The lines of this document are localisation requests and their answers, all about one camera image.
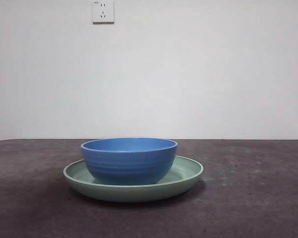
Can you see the white wall socket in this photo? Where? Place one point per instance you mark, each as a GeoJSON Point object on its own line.
{"type": "Point", "coordinates": [103, 11]}

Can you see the green round plate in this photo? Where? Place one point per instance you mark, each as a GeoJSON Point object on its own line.
{"type": "Point", "coordinates": [131, 193]}

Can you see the blue ribbed bowl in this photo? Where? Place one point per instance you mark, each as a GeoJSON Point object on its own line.
{"type": "Point", "coordinates": [129, 166]}

